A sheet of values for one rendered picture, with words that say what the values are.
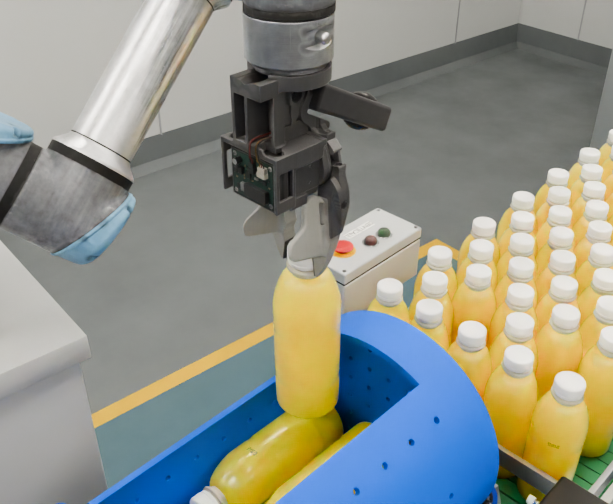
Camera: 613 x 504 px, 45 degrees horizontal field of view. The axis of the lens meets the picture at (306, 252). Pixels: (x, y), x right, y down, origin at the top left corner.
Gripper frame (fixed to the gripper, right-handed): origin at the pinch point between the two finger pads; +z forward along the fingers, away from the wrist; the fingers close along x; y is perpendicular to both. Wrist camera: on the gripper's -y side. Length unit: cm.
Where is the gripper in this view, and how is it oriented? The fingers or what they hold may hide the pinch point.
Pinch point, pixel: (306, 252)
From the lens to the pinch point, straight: 74.6
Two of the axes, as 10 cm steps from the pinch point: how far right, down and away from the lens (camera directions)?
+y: -7.0, 3.9, -6.0
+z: 0.0, 8.4, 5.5
